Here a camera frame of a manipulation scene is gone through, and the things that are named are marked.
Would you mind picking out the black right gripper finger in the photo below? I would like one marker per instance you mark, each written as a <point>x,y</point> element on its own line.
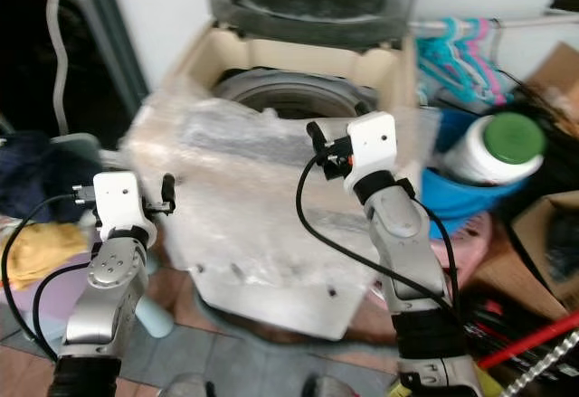
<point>319,146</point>
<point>364,109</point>

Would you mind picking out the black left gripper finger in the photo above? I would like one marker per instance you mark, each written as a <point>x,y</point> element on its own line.
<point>169,193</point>

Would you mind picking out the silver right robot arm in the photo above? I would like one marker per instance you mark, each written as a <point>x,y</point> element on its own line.
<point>403,225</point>

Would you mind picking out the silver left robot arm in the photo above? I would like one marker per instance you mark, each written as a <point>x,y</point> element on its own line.
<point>95,302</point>

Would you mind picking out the teal plastic clothes hangers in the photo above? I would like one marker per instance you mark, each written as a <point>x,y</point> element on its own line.
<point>443,58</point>

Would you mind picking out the beige plastic-wrapped washing machine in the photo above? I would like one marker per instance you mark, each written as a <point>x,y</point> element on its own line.
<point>262,234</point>

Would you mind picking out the pink plastic clothes hangers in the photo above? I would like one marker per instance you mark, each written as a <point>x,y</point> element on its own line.
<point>493,62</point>

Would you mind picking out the yellow garment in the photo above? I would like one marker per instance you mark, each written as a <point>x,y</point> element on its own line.
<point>50,252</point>

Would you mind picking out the dark navy garment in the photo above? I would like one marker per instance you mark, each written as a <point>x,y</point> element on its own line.
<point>45,175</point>

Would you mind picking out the blue plastic basin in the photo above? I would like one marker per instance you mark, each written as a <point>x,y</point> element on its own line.
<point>443,203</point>

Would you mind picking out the white bottle with green cap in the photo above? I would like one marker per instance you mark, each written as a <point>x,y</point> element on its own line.
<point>479,157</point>

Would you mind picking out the white patterned cloth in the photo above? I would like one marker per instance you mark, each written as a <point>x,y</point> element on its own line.
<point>7,225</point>

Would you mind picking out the pink plastic basin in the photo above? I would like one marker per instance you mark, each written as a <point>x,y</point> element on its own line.
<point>461,252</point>

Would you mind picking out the lavender laundry basin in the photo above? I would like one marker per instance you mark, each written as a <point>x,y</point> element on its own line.
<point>23,296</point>

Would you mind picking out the grey left robot foot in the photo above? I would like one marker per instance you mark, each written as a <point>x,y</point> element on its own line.
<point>183,388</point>

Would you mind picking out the grey robot foot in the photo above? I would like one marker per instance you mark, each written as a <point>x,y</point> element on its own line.
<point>327,389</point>
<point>183,388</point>

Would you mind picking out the small brown cardboard box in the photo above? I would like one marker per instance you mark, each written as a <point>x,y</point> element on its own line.
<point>556,76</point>

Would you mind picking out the large brown cardboard box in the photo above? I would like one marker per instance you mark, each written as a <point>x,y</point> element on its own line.
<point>538,243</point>

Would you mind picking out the grey right robot foot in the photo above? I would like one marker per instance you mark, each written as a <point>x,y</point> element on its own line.
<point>327,389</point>

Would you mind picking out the red stick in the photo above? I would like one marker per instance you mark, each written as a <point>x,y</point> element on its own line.
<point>529,338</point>

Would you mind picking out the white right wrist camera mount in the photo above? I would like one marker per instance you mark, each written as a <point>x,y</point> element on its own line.
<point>373,144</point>

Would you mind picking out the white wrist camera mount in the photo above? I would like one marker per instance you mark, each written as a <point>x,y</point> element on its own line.
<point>373,144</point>
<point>118,196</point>

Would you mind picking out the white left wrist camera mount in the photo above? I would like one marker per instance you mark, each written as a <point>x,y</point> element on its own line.
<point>118,196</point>

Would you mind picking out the dark grey door frame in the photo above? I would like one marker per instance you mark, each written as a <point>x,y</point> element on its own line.
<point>109,26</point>

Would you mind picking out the white hanger rail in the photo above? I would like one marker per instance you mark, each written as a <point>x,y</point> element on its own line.
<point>543,21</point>

